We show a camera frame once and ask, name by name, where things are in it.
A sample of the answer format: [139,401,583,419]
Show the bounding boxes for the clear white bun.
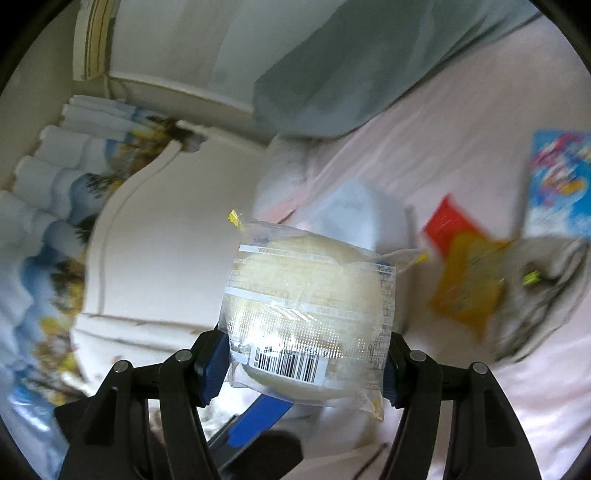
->
[219,211,428,420]

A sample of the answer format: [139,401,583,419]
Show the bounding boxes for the yellow snack packet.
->
[429,231,513,341]

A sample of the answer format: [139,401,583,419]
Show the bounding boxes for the red packet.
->
[422,194,487,258]

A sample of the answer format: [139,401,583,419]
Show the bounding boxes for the grey striped sock bundle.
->
[490,236,590,363]

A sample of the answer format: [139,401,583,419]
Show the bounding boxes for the blue cartoon tissue box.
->
[522,130,590,239]

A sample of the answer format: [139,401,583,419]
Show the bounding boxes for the cream bed headboard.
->
[71,126,266,394]

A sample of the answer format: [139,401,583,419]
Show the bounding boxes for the far floral pink pillow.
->
[252,135,317,223]

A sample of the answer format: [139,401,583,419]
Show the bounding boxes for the pink bed sheet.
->
[276,13,591,480]

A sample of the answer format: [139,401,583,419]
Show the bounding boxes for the grey-blue long bolster pillow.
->
[252,1,539,138]

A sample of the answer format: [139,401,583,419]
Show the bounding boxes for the landscape wall painting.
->
[1,95,204,471]

